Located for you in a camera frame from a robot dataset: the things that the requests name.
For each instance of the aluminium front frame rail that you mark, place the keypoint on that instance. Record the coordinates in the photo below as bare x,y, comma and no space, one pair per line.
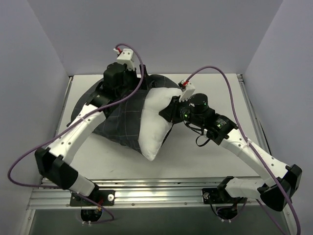
151,193

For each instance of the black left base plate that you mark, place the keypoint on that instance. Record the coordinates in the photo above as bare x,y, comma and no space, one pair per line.
104,197

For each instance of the white pillow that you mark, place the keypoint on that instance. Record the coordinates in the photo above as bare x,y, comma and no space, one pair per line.
153,127

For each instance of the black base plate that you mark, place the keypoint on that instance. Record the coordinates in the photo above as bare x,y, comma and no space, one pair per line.
104,197
212,196

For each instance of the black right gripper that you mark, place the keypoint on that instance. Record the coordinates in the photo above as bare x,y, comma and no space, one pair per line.
172,110

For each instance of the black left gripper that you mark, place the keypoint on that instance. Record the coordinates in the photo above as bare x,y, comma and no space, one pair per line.
139,76

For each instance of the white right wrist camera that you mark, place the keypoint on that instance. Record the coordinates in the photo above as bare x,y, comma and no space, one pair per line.
187,89

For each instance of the dark grey checked pillowcase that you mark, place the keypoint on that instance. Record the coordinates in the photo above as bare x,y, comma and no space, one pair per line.
123,125

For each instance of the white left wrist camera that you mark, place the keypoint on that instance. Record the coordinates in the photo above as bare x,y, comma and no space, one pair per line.
125,56

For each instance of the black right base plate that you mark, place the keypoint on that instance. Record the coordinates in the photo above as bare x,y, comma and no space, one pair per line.
212,196

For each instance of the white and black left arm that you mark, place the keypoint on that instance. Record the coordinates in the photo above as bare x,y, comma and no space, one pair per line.
54,161

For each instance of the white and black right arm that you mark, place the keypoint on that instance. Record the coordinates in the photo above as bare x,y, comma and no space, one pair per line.
278,181

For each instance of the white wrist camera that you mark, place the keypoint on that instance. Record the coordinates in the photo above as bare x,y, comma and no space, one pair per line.
125,56
187,89

